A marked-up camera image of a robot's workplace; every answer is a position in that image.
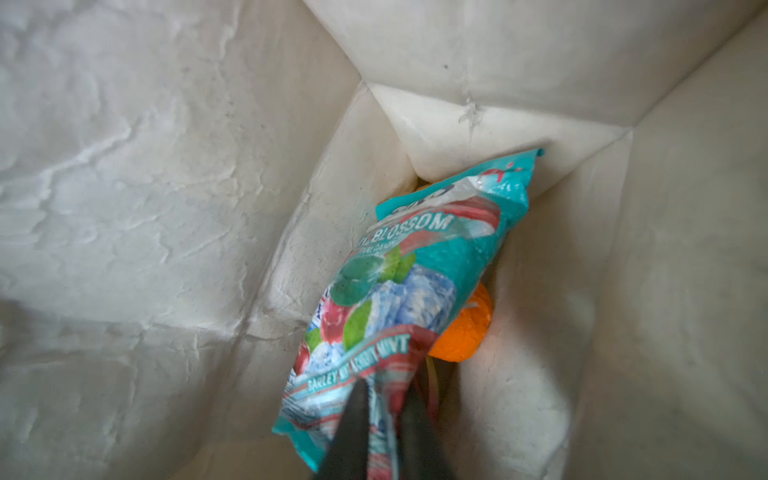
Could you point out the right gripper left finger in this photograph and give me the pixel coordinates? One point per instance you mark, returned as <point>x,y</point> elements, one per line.
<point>347,455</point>

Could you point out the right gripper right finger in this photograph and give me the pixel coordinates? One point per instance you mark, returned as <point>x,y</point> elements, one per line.
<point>420,455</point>

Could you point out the toy orange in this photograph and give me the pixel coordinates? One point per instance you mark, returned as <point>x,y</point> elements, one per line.
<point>462,338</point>

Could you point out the teal mint candy bag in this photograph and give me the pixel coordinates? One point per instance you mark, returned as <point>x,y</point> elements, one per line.
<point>400,288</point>

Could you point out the white canvas grocery bag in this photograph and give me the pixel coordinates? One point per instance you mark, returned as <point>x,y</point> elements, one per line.
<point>181,179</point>

